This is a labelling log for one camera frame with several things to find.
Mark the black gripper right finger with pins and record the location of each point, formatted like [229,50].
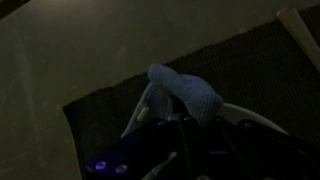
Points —
[249,150]

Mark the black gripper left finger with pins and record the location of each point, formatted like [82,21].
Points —
[138,153]

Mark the blue towel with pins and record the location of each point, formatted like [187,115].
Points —
[167,91]

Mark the white round plate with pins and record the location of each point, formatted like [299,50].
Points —
[234,114]

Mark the dark woven placemat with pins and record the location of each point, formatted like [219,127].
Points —
[263,70]

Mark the silver fork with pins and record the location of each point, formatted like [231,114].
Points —
[294,24]

